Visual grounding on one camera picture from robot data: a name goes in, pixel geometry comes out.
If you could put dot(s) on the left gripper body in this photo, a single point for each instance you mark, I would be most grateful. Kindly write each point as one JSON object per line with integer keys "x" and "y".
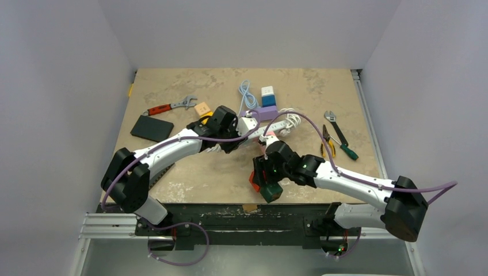
{"x": 231, "y": 132}

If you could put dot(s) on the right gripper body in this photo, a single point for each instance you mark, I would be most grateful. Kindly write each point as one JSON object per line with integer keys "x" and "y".
{"x": 260, "y": 173}

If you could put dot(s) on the dark green cube socket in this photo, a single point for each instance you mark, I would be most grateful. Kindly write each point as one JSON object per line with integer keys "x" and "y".
{"x": 271, "y": 192}

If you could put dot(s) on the red cube socket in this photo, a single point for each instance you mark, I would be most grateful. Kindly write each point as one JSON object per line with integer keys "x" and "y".
{"x": 255, "y": 186}

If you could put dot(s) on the adjustable wrench red handle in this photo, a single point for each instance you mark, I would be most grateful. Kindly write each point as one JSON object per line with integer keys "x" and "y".
{"x": 187, "y": 102}

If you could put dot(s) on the yellow handled pliers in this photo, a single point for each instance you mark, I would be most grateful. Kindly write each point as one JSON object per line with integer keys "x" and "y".
{"x": 329, "y": 144}

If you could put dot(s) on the white power strip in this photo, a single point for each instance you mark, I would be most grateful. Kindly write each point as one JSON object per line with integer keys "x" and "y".
{"x": 274, "y": 127}

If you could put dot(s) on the green handled screwdriver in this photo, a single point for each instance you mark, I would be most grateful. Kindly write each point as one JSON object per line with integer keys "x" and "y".
{"x": 351, "y": 154}

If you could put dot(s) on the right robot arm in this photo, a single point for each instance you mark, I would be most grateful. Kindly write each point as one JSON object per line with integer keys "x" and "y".
{"x": 396, "y": 206}

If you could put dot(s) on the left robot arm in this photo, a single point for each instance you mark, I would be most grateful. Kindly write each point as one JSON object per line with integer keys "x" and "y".
{"x": 130, "y": 173}

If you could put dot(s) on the yellow cube socket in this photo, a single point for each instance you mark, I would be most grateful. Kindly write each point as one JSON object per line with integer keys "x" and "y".
{"x": 206, "y": 117}

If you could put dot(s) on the dark blue cube socket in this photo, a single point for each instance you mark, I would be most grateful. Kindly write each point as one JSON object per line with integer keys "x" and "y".
{"x": 268, "y": 100}

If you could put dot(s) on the white cube socket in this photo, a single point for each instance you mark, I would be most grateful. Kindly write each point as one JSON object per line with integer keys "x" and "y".
{"x": 267, "y": 91}

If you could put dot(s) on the purple power strip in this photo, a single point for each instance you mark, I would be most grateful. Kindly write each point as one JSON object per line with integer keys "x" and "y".
{"x": 266, "y": 113}

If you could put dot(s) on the black box far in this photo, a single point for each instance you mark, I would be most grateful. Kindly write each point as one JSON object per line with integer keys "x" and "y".
{"x": 152, "y": 129}

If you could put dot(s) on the black box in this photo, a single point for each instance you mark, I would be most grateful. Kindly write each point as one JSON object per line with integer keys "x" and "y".
{"x": 153, "y": 180}
{"x": 152, "y": 129}

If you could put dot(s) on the black box near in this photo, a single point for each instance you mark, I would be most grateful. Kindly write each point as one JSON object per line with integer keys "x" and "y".
{"x": 153, "y": 180}

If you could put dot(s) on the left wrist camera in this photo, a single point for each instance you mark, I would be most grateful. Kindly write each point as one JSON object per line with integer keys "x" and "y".
{"x": 246, "y": 125}

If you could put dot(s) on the silver black handled wrench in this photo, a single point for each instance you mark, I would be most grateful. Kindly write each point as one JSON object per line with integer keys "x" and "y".
{"x": 332, "y": 118}

